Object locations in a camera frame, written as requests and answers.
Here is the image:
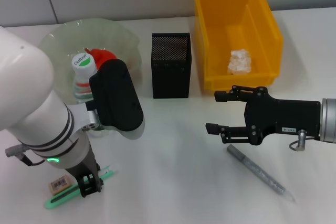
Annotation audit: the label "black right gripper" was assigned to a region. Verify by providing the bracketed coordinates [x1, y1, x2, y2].
[205, 84, 322, 146]

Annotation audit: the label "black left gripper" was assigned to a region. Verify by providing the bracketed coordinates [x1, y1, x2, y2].
[65, 146, 103, 198]

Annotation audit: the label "beige eraser with barcode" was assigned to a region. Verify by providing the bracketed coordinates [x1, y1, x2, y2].
[48, 177, 72, 196]

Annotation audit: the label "mint green utility knife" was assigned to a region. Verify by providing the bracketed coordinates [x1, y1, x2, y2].
[44, 165, 120, 210]

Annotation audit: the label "white paper ball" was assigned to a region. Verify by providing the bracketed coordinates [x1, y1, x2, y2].
[227, 48, 252, 75]

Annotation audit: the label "clear green-label water bottle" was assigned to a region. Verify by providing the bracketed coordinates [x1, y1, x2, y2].
[71, 52, 113, 137]

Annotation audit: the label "red-orange toy orange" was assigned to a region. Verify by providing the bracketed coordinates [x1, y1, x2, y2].
[85, 47, 118, 71]

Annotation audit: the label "black mesh pen holder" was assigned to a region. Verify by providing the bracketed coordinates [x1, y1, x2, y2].
[151, 32, 192, 99]

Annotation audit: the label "silver grey pen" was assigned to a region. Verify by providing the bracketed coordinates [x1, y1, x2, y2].
[227, 144, 296, 203]

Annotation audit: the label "green wavy glass fruit plate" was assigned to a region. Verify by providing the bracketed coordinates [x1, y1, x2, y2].
[39, 18, 144, 101]

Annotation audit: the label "yellow plastic bin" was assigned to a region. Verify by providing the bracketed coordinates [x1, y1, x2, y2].
[191, 0, 284, 95]

